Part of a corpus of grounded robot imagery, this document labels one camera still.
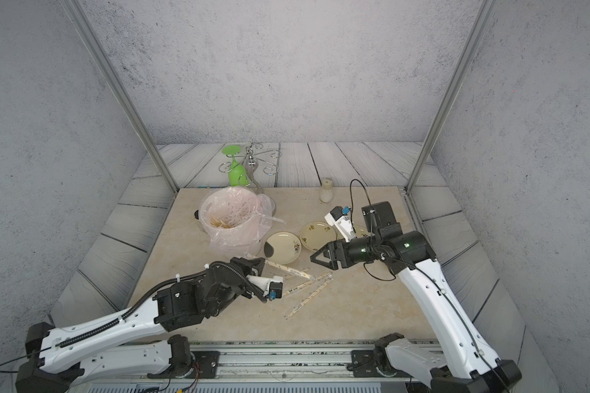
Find right aluminium frame post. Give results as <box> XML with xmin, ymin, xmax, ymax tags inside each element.
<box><xmin>405</xmin><ymin>0</ymin><xmax>498</xmax><ymax>195</ymax></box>

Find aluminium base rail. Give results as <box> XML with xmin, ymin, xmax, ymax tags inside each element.
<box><xmin>72</xmin><ymin>334</ymin><xmax>460</xmax><ymax>392</ymax></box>

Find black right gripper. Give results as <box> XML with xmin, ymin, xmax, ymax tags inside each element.
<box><xmin>310</xmin><ymin>237</ymin><xmax>382</xmax><ymax>271</ymax></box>

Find white shaker bottle beige cap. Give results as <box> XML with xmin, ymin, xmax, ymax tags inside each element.
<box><xmin>320</xmin><ymin>178</ymin><xmax>334</xmax><ymax>203</ymax></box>

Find wrapped chopsticks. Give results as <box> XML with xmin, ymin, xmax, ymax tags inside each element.
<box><xmin>282</xmin><ymin>273</ymin><xmax>333</xmax><ymax>299</ymax></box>
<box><xmin>285</xmin><ymin>276</ymin><xmax>333</xmax><ymax>319</ymax></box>
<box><xmin>243</xmin><ymin>253</ymin><xmax>315</xmax><ymax>280</ymax></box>

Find cream plate with dark patch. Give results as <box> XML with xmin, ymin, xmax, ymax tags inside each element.
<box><xmin>263</xmin><ymin>232</ymin><xmax>303</xmax><ymax>265</ymax></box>

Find left aluminium frame post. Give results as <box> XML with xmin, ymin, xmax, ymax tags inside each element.
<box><xmin>61</xmin><ymin>0</ymin><xmax>180</xmax><ymax>197</ymax></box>

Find aluminium frame post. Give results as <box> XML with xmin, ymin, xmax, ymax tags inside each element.
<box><xmin>405</xmin><ymin>0</ymin><xmax>498</xmax><ymax>195</ymax></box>
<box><xmin>61</xmin><ymin>0</ymin><xmax>180</xmax><ymax>197</ymax></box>

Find chrome cup holder stand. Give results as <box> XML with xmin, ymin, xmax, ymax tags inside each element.
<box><xmin>239</xmin><ymin>143</ymin><xmax>281</xmax><ymax>194</ymax></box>

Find wrapped chopsticks left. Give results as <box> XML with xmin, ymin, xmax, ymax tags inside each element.
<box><xmin>243</xmin><ymin>253</ymin><xmax>315</xmax><ymax>280</ymax></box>

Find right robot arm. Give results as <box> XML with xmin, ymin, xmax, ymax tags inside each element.
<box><xmin>311</xmin><ymin>201</ymin><xmax>522</xmax><ymax>392</ymax></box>

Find wrapped chopsticks right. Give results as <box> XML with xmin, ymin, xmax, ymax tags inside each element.
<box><xmin>285</xmin><ymin>276</ymin><xmax>333</xmax><ymax>319</ymax></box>

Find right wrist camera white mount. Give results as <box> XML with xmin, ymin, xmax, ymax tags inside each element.
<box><xmin>324</xmin><ymin>206</ymin><xmax>357</xmax><ymax>242</ymax></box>

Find wrapped chopsticks middle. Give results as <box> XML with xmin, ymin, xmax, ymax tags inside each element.
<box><xmin>282</xmin><ymin>273</ymin><xmax>333</xmax><ymax>299</ymax></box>

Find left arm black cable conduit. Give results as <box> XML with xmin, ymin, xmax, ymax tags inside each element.
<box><xmin>53</xmin><ymin>262</ymin><xmax>237</xmax><ymax>350</ymax></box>

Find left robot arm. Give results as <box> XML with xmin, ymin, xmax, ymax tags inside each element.
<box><xmin>16</xmin><ymin>257</ymin><xmax>267</xmax><ymax>392</ymax></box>

